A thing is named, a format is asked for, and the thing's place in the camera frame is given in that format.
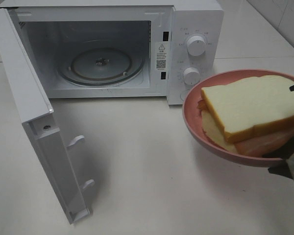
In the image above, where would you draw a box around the white bread slice top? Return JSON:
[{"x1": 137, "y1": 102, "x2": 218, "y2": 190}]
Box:
[{"x1": 201, "y1": 75, "x2": 294, "y2": 143}]

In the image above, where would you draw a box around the pink round plate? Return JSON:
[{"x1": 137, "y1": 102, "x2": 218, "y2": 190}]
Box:
[{"x1": 182, "y1": 69, "x2": 294, "y2": 167}]

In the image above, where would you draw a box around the white timer knob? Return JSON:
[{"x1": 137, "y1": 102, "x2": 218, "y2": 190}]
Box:
[{"x1": 183, "y1": 67, "x2": 200, "y2": 85}]

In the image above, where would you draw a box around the round door release button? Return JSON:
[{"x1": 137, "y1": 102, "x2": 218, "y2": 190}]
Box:
[{"x1": 179, "y1": 89, "x2": 191, "y2": 102}]

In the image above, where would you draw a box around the upper white power knob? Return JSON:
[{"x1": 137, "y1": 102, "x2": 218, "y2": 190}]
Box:
[{"x1": 186, "y1": 34, "x2": 207, "y2": 56}]

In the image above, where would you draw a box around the white warning label sticker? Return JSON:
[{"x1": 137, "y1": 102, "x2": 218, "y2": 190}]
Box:
[{"x1": 154, "y1": 42, "x2": 170, "y2": 71}]

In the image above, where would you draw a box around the white microwave oven body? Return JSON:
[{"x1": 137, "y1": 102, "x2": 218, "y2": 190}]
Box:
[{"x1": 0, "y1": 0, "x2": 223, "y2": 105}]

